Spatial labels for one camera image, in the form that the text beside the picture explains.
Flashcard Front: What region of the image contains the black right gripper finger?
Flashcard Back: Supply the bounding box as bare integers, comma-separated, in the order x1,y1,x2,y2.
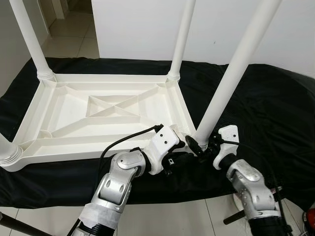
184,136,205,158

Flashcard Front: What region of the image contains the white plastic table leg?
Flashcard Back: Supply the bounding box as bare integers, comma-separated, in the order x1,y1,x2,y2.
167,0,197,82
9,0,56,82
0,133,24,167
195,0,282,144

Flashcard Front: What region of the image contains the white plastic table top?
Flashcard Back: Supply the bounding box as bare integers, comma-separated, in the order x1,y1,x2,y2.
0,73,198,173

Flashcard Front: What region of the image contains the white standing fan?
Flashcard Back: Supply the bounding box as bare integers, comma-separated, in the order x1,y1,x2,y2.
233,193,247,214

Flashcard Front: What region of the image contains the black metal table leg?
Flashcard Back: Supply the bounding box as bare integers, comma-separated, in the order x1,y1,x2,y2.
223,186,284,225
0,211,41,236

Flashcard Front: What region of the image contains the black red floor device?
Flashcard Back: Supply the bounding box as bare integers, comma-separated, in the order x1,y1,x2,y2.
304,209,315,233

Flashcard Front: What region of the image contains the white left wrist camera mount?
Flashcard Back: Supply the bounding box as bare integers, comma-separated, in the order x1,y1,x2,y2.
146,124,181,176

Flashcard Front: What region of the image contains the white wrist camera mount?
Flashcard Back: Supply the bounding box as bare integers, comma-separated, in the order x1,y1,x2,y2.
212,125,240,171
146,124,181,176

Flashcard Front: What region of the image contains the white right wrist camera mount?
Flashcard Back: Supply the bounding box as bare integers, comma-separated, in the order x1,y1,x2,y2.
212,125,240,171

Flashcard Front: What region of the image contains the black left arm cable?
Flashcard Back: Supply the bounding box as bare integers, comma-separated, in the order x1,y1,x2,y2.
98,124,164,173

